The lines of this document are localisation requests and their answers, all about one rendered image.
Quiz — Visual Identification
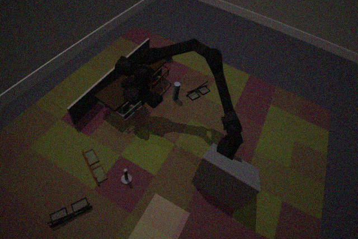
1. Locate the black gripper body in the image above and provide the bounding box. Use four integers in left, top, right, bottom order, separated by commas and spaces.
121, 76, 163, 108

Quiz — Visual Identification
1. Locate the white curved panel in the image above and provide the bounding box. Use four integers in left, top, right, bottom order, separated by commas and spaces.
67, 38, 149, 124

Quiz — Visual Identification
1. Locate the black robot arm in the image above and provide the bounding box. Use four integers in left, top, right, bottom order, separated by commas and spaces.
115, 39, 243, 160

